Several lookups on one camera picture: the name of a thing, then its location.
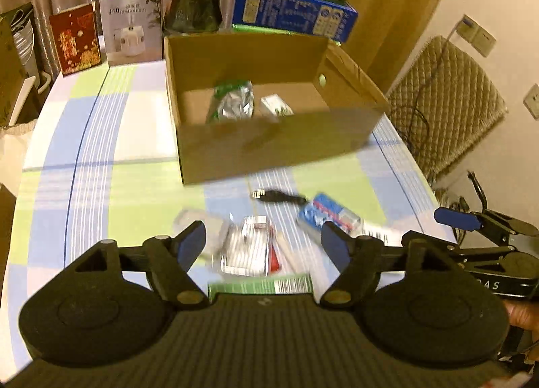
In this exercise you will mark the brown cardboard box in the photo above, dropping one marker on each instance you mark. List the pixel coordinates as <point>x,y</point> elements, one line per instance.
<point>273,148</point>

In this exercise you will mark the white barcode slip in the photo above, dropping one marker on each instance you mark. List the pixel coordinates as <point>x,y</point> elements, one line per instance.
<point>379,233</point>

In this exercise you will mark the white humidifier box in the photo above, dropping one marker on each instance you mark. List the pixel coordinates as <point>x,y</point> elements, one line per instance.
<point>130,21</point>

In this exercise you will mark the tan curtain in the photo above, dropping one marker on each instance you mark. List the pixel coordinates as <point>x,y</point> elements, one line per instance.
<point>400,0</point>

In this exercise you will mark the flat green box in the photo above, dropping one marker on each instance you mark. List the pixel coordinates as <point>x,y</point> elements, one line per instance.
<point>252,28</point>

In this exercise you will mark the white plug adapter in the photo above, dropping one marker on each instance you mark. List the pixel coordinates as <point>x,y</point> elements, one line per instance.
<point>214,236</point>

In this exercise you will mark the chair with quilted cover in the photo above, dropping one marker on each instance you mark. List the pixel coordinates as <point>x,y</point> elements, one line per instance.
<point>446,110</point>

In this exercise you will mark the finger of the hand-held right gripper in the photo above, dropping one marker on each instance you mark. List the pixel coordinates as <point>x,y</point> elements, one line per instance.
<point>476,254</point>
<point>457,218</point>

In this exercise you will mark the stacked metal bowls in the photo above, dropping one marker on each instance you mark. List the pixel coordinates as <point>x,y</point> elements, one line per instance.
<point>23,47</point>

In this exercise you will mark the brown cardboard carton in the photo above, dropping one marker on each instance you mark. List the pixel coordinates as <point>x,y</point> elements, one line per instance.
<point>8,76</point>

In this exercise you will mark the green and white packet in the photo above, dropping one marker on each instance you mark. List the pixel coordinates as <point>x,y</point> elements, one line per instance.
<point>261,285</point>

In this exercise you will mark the checked cloth desktop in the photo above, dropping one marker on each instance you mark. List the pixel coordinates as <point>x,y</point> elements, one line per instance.
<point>126,160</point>

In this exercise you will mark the small white packet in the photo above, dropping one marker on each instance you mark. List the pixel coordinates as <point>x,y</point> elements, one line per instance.
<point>276,106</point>

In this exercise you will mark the beige wall socket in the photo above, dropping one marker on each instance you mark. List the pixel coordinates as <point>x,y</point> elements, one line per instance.
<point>478,36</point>
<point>532,101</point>

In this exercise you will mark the clear box with blue label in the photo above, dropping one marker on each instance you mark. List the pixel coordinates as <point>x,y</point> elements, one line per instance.
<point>328,213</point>

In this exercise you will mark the red gift box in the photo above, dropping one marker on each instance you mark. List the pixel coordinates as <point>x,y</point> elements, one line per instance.
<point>75,40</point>

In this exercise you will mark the person's right hand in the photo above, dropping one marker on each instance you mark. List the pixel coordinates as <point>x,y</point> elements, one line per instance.
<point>524,315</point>

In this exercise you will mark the green and silver packet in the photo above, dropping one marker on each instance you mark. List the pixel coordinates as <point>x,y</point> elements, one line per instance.
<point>231,104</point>

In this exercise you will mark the blue printed box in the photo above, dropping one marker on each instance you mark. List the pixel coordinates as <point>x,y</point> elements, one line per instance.
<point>286,9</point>

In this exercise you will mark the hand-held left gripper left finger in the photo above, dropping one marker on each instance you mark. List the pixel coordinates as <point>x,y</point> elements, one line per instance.
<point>191,240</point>

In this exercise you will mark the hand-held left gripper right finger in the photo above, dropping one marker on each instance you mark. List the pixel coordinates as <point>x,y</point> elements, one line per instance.
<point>334,240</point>

